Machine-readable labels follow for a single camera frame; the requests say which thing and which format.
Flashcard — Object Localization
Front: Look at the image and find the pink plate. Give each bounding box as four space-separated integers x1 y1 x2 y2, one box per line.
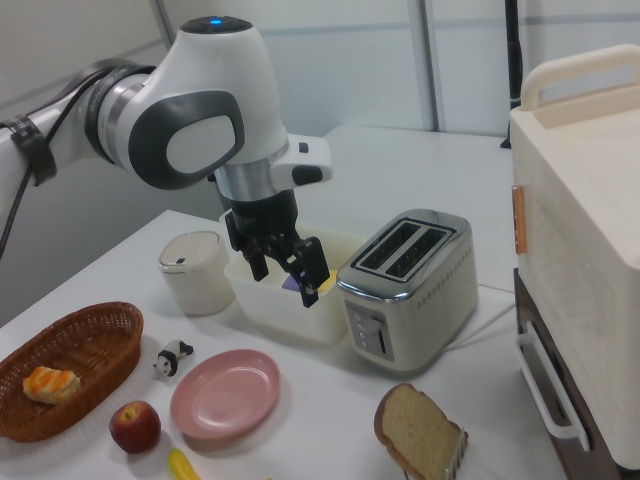
169 348 282 441

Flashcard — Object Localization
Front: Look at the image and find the panda figurine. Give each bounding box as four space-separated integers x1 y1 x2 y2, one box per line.
152 339 195 381

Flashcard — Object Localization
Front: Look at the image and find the red apple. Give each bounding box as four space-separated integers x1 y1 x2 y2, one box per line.
109 400 163 455

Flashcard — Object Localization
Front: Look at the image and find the cream toy microwave oven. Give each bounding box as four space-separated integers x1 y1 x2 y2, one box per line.
508 43 640 472

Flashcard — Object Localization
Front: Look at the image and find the white toaster power cord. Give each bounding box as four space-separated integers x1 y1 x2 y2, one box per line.
449 284 517 354

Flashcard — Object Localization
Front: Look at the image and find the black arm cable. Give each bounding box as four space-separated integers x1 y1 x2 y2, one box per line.
0 58 156 261

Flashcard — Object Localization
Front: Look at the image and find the cream and chrome toaster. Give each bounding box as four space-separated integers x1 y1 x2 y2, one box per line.
336 208 480 377

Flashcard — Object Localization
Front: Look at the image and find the yellow banana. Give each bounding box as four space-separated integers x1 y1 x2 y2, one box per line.
166 447 202 480

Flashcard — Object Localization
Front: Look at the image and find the glazed pastry toy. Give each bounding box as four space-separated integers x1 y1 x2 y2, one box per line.
22 365 82 405

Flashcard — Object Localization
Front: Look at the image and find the brown bread slice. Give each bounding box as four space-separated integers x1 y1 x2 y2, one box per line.
373 382 464 480

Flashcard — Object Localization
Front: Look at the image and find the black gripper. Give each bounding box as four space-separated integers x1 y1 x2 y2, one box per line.
222 188 330 308

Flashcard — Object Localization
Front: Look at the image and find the brown oven with white handle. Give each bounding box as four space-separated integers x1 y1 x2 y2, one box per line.
513 267 629 480

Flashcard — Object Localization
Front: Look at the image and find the black pole stand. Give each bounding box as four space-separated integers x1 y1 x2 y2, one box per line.
500 0 525 150

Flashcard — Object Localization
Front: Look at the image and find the brown wicker basket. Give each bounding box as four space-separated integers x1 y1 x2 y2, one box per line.
0 300 145 444

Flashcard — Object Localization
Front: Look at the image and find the white lidded canister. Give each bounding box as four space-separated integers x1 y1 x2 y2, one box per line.
158 230 237 317

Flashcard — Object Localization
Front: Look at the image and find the translucent white plastic bin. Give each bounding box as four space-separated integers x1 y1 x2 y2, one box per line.
218 209 366 348

